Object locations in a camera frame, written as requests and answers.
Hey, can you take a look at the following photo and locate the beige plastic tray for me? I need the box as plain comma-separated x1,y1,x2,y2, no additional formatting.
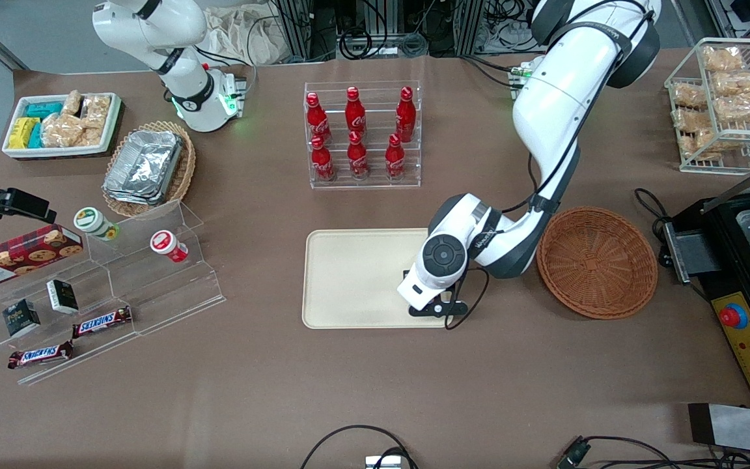
302,228,455,330

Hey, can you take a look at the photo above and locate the brown wicker basket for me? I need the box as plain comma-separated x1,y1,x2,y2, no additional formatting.
536,206,660,320

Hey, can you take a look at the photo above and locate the light wicker basket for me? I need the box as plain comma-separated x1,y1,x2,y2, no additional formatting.
102,121,197,219

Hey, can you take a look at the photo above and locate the Walkers red tartan cookie box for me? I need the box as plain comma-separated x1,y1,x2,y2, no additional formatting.
0,224,84,291

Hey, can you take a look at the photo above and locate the white rectangular snack bin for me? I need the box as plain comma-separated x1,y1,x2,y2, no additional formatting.
1,92,122,160

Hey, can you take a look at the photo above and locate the green lid sunflower cup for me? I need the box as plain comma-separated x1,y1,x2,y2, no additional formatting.
74,206,120,242

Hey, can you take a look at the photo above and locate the yellow snack pack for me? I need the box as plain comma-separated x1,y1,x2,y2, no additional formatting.
8,117,40,150

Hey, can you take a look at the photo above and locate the black and white small box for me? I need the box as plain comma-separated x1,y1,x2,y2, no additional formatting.
47,279,80,315

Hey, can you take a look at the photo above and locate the black Face box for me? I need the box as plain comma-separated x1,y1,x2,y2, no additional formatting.
2,299,42,338

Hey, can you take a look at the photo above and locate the silver foil container stack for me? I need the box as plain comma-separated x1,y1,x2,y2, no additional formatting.
102,130,184,206

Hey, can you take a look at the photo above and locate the red Coca-Cola bottle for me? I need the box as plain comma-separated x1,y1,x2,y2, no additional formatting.
347,131,370,181
305,92,333,145
395,86,417,143
385,134,407,181
311,135,337,183
345,87,368,137

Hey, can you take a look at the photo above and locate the Snickers chocolate bar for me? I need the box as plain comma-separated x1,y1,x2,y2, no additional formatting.
72,306,133,339
8,340,75,370

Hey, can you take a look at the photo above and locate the red lid yogurt cup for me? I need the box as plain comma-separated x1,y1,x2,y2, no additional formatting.
150,230,189,264

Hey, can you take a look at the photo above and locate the clear acrylic stepped shelf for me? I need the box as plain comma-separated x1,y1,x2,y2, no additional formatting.
0,199,227,386

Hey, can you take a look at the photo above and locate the clear acrylic bottle rack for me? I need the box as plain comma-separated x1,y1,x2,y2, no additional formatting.
303,81,423,190

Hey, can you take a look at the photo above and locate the black sealing machine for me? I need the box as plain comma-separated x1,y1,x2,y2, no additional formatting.
658,153,750,412

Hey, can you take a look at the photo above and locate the beige cloth bag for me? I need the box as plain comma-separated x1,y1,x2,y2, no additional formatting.
204,5,286,66

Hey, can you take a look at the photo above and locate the red emergency stop button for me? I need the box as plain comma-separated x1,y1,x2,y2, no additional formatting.
719,303,749,330

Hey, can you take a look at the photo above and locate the grey flat strip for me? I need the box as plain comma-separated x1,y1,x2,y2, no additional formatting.
687,403,750,457

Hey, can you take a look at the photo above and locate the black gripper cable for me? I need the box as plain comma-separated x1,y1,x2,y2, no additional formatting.
443,264,492,331

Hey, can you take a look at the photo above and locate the black table cable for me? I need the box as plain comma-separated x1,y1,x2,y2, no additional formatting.
299,425,419,469

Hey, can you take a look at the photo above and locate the black cable with connector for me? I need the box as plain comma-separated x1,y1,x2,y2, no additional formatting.
556,435,750,469

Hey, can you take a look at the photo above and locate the black machine power cable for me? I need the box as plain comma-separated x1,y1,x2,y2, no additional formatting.
633,188,670,243

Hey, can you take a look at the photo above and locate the aluminium frame rack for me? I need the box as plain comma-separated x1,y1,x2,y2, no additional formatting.
271,0,527,61

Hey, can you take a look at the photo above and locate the white wire rack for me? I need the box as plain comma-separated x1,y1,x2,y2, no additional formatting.
664,37,750,175

